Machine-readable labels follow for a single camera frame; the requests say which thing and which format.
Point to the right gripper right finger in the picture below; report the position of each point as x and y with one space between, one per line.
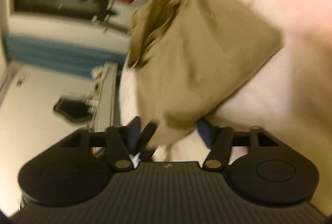
219 141

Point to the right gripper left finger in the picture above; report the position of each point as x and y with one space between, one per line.
120 141

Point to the beige t-shirt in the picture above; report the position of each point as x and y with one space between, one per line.
190 55

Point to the white vanity desk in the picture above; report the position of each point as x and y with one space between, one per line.
107 113

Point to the cosmetics on desk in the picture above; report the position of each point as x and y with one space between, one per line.
93 97

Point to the wavy black vanity mirror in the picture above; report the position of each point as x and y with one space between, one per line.
73 110

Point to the pastel tie-dye duvet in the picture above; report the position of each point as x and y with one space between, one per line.
291 95

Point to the blue window curtain left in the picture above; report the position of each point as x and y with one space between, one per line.
72 59

